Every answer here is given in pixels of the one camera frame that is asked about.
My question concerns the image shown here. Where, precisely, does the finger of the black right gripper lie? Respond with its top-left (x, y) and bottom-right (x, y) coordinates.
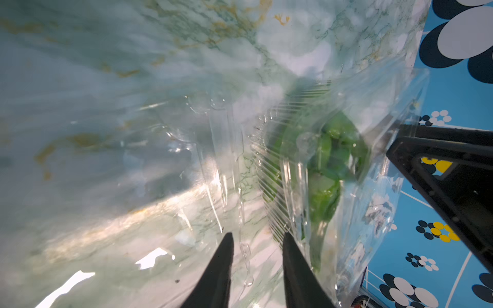
top-left (386, 136), bottom-right (492, 271)
top-left (397, 124), bottom-right (493, 146)

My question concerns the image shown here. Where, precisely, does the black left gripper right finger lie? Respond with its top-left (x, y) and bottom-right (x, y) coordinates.
top-left (282, 232), bottom-right (335, 308)

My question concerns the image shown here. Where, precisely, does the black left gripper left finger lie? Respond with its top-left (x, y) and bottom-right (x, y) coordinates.
top-left (181, 232), bottom-right (234, 308)

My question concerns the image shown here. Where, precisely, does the clear clamshell with peppers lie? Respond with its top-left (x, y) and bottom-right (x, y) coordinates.
top-left (249, 59), bottom-right (430, 307)
top-left (46, 92), bottom-right (247, 291)

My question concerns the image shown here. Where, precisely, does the clear clamshell with peppers front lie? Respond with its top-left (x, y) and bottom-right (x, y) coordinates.
top-left (46, 92), bottom-right (247, 291)

